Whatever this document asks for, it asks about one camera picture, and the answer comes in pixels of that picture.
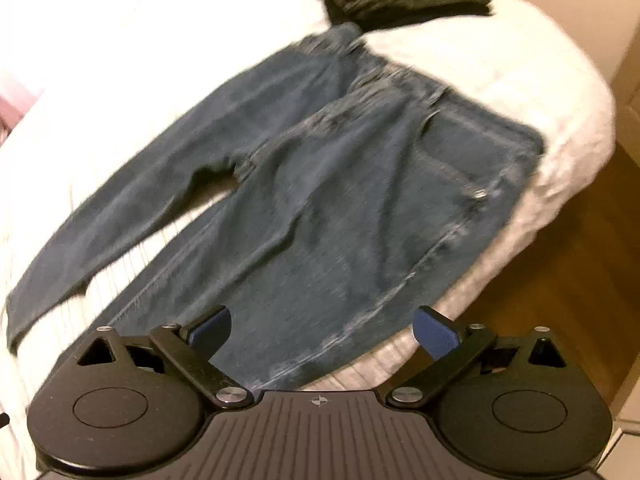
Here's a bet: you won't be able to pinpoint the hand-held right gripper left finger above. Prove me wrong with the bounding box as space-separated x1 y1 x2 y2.
75 305 253 408

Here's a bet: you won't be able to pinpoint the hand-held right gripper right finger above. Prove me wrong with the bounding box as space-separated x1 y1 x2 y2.
387 305 568 408

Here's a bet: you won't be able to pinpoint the blue denim jeans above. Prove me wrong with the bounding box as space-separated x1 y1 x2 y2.
6 22 545 393

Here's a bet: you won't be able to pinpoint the white striped bedspread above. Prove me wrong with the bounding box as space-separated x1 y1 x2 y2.
0 0 617 461

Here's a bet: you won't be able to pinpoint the pink cloth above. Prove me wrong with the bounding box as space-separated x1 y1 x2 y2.
0 82 46 138

